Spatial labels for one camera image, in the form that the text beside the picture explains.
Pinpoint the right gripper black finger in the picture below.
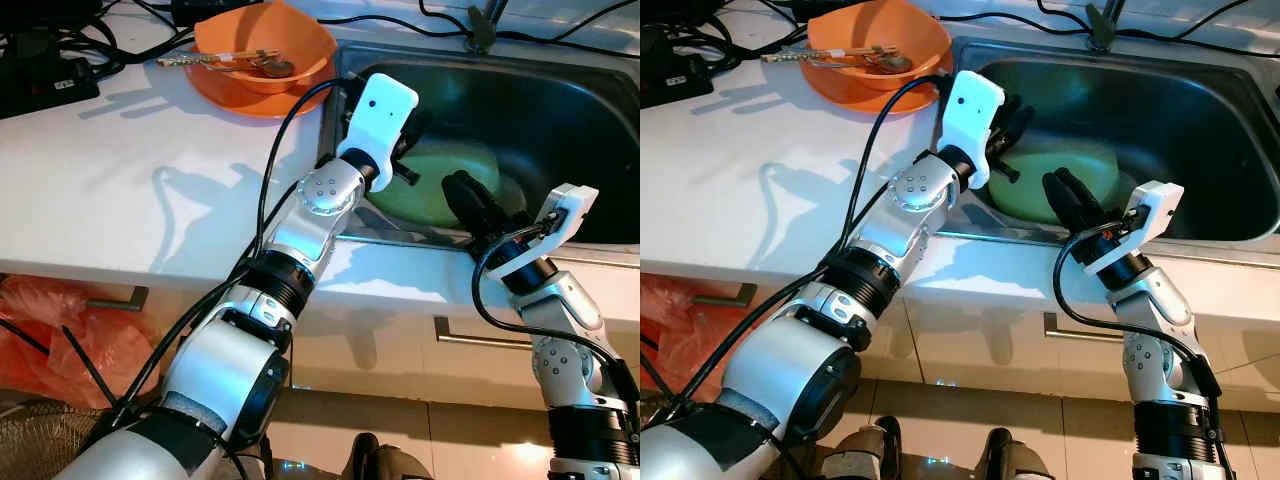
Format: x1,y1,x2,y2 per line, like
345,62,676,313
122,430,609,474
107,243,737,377
1066,168,1113,231
470,172,526,233
443,170,496,236
1043,170,1093,233

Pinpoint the orange plastic bowl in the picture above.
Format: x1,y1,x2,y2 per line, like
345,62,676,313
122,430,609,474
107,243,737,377
808,0,953,93
193,0,338,96

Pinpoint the patterned brown chopstick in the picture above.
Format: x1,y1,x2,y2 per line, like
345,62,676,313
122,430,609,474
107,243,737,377
765,49,886,71
157,50,283,71
762,45,883,67
160,54,286,75

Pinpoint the green plate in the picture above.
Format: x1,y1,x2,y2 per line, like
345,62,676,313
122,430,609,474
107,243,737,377
365,138,521,229
985,135,1121,223

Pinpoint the stainless steel sink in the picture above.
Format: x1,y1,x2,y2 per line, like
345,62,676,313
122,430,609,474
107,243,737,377
935,35,1280,246
318,40,641,251

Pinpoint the metal faucet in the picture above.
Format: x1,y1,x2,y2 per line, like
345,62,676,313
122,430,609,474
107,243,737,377
467,0,503,54
1085,0,1123,54

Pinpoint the white base cabinet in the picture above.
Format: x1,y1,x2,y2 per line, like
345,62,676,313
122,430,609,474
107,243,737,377
640,250,1280,386
0,245,641,406

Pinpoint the red plastic bag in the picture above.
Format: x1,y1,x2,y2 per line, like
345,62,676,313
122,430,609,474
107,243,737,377
640,275,739,401
0,275,159,411

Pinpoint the black power strip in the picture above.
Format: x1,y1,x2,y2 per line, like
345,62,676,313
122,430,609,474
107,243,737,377
640,25,716,109
0,28,101,119

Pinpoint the robot right leg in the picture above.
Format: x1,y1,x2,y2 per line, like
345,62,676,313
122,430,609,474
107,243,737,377
340,432,433,480
975,428,1043,480

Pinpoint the robot leg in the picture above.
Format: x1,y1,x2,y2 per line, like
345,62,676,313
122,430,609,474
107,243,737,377
833,415,903,480
975,428,1043,480
340,432,433,480

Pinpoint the robot left leg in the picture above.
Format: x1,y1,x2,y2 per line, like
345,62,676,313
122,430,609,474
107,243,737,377
833,415,903,480

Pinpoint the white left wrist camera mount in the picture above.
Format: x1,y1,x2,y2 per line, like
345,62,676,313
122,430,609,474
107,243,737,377
935,70,1004,191
337,73,419,191

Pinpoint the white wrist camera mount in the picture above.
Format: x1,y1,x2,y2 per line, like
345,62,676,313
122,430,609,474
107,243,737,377
337,73,419,191
935,70,1004,191
1085,180,1186,278
488,183,599,281

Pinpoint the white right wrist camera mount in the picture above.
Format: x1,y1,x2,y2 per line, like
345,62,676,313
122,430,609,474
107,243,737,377
1085,180,1186,278
488,183,599,281

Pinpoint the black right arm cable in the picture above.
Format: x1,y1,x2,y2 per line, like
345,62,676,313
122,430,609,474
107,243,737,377
1052,220,1226,441
470,222,641,441

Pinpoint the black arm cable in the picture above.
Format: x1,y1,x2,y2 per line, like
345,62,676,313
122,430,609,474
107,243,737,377
645,75,949,426
60,78,351,441
1052,220,1226,441
470,222,641,441

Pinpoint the long black cable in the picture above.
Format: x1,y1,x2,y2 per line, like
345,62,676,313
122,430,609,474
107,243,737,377
318,14,641,61
940,10,1280,59

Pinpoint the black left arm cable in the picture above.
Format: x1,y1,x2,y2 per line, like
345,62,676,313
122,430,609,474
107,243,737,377
60,78,351,441
645,75,949,426

